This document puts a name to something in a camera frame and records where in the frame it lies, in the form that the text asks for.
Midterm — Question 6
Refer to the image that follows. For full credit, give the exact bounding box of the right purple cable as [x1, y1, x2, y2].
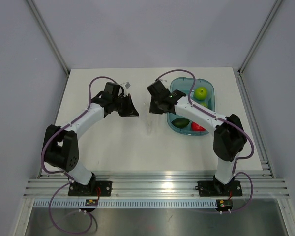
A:
[155, 69, 255, 214]

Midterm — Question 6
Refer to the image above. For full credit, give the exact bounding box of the aluminium mounting rail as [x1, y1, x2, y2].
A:
[23, 171, 290, 199]

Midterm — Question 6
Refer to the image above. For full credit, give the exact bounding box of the clear zip top bag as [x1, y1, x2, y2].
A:
[143, 102, 159, 136]

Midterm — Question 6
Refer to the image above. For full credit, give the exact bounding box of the white slotted cable duct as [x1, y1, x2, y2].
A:
[33, 199, 217, 209]

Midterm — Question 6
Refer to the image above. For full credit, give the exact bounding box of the right aluminium frame post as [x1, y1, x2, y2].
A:
[237, 0, 284, 76]

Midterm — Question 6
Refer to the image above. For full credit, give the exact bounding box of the left small circuit board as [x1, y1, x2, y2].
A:
[85, 199, 98, 206]

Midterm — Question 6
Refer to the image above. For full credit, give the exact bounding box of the dark green avocado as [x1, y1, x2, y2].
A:
[171, 118, 190, 129]

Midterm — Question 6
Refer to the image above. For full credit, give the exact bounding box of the red apple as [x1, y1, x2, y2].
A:
[191, 122, 206, 132]

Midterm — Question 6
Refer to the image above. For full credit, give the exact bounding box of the right small circuit board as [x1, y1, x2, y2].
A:
[216, 199, 233, 211]

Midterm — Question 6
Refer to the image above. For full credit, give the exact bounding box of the small circuit board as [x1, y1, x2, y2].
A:
[85, 199, 98, 206]
[216, 199, 233, 211]

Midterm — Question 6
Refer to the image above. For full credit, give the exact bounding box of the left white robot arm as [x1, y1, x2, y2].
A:
[42, 82, 139, 197]

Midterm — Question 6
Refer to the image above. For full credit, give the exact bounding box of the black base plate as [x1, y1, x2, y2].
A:
[68, 180, 112, 197]
[195, 180, 243, 197]

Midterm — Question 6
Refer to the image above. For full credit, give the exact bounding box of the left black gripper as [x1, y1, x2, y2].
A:
[112, 94, 139, 117]

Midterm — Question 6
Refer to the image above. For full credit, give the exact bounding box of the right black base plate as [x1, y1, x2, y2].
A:
[195, 180, 243, 197]

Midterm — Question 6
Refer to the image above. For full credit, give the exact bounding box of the yellow-green bumpy fruit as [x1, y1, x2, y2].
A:
[199, 102, 208, 108]

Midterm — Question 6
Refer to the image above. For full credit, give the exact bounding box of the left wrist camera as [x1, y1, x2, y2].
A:
[121, 81, 131, 89]

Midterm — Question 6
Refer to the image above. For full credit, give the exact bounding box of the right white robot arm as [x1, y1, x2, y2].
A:
[147, 80, 247, 196]

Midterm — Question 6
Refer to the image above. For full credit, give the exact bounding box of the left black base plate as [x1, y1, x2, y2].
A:
[68, 180, 112, 197]

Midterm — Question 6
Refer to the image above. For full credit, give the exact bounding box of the left aluminium frame post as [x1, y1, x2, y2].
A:
[25, 0, 70, 78]

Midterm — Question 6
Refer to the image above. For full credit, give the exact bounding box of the teal plastic tray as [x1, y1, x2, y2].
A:
[167, 77, 215, 136]

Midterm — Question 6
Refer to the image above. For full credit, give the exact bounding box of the aluminium frame post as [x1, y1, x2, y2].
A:
[237, 0, 284, 76]
[25, 0, 70, 78]

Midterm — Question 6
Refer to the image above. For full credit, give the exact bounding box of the green apple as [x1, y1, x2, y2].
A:
[193, 87, 208, 101]

